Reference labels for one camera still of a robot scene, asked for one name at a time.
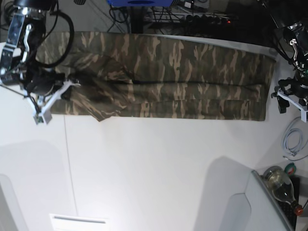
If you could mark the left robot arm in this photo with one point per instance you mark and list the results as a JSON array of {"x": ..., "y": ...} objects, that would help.
[{"x": 289, "y": 17}]

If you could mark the clear plastic bottle red cap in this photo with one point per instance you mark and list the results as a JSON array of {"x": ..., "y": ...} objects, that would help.
[{"x": 281, "y": 187}]

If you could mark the green tape roll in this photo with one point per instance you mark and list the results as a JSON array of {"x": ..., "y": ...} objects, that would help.
[{"x": 290, "y": 169}]

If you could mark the black power strip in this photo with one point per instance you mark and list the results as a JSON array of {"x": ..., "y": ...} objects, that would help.
[{"x": 210, "y": 19}]

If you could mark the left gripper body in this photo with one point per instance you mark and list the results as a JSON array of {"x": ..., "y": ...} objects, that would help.
[{"x": 294, "y": 87}]

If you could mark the camouflage t-shirt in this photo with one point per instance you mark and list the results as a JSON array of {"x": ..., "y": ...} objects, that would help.
[{"x": 148, "y": 76}]

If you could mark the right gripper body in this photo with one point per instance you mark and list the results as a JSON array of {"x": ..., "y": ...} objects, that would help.
[{"x": 41, "y": 83}]

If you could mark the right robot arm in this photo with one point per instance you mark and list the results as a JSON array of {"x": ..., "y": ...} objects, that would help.
[{"x": 26, "y": 33}]

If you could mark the blue plastic bin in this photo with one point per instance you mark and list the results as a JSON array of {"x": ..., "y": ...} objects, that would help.
[{"x": 142, "y": 3}]

